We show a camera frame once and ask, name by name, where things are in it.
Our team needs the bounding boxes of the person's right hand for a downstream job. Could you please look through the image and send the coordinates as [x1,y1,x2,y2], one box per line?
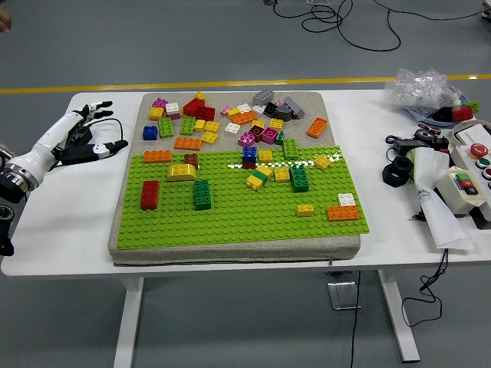
[0,7,13,35]

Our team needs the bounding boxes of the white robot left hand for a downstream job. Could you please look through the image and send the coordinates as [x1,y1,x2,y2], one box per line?
[13,100,130,174]

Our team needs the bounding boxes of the red long brick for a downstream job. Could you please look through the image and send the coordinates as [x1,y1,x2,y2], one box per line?
[140,179,160,211]

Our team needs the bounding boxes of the yellow curved brick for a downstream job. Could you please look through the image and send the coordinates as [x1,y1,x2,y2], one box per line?
[166,163,197,182]

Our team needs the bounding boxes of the dark green long brick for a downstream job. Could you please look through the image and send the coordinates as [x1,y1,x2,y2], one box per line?
[289,163,311,193]
[193,179,213,212]

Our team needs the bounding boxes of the orange long brick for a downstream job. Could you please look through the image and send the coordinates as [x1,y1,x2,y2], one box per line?
[173,136,203,152]
[229,110,259,126]
[306,117,330,138]
[143,149,173,165]
[326,205,361,222]

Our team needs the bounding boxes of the large red brick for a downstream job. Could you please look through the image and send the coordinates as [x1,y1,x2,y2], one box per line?
[183,97,206,118]

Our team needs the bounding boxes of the green studded baseplate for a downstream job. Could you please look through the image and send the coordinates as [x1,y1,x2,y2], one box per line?
[116,144,371,251]

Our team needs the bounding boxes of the light grey brick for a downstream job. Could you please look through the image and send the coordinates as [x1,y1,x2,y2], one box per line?
[252,89,275,106]

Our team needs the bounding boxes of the dark grey brick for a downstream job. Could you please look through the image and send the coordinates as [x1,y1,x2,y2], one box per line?
[275,103,295,122]

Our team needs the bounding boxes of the grey long brick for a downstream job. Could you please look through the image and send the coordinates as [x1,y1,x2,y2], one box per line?
[282,95,306,119]

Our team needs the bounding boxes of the white table leg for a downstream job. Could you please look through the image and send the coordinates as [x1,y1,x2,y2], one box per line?
[376,269,421,363]
[113,276,145,368]

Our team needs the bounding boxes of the metal floor plate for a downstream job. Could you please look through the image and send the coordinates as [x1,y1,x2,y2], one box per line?
[326,281,362,311]

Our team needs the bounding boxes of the large black nut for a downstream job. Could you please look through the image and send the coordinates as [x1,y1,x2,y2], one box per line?
[381,156,414,188]

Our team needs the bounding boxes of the black power adapter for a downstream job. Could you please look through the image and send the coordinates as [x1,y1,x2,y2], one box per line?
[394,137,430,153]

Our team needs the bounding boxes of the green paper piece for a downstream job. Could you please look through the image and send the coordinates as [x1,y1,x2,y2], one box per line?
[405,148,419,181]

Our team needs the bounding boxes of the clear plastic bag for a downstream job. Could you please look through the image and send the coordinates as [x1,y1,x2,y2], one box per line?
[384,67,463,116]

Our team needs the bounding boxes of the blue plastic dish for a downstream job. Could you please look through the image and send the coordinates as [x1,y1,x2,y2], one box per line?
[402,94,480,126]

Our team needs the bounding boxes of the black servo parts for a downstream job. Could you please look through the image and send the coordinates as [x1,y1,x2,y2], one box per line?
[414,128,450,154]

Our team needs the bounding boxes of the white paper sheet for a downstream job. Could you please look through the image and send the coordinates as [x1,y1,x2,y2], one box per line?
[412,147,476,252]

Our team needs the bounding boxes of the white button control box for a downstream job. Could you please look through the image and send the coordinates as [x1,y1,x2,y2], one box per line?
[449,141,491,222]

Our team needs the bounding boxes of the white flat device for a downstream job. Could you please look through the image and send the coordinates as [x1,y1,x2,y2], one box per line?
[451,120,491,149]

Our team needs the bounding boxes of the black plug cord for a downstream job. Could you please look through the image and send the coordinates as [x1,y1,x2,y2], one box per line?
[48,117,124,172]

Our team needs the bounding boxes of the thin black hanging cable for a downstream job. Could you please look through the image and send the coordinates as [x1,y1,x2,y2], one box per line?
[349,270,362,368]

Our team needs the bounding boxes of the black floor cable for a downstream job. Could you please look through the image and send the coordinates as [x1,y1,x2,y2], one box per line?
[264,0,491,53]

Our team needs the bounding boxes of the small white switch box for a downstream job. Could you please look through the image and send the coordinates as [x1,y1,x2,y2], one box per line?
[436,165,488,218]

